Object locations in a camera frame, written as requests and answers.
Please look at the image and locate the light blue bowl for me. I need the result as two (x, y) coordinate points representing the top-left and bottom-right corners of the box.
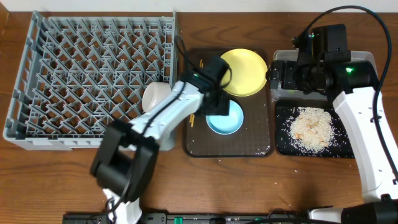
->
(206, 100), (244, 135)

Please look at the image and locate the wooden chopstick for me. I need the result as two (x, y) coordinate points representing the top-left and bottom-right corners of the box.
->
(189, 58), (203, 124)
(191, 62), (205, 128)

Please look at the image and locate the yellow round plate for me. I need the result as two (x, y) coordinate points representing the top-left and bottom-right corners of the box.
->
(221, 49), (268, 96)

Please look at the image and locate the white bowl with rice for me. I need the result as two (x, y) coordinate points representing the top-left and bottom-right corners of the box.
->
(142, 82), (171, 112)

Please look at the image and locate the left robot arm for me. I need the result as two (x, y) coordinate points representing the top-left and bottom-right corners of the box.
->
(90, 56), (232, 223)

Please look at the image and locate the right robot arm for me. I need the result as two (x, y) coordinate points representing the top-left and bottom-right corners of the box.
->
(267, 24), (397, 223)

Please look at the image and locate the clear plastic waste bin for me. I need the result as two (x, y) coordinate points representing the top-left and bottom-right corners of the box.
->
(271, 50), (376, 101)

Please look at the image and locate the black waste tray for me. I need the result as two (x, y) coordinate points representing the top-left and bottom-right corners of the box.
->
(275, 100), (354, 159)

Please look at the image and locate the dark brown serving tray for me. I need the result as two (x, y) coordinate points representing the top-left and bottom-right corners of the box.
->
(183, 46), (275, 158)

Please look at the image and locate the spilled rice pile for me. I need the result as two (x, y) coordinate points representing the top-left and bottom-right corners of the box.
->
(290, 108), (334, 150)

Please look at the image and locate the grey plastic dish rack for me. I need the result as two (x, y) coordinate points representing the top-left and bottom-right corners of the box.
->
(3, 11), (178, 151)

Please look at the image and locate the black rail at table edge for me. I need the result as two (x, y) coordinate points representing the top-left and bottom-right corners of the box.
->
(62, 210), (303, 224)

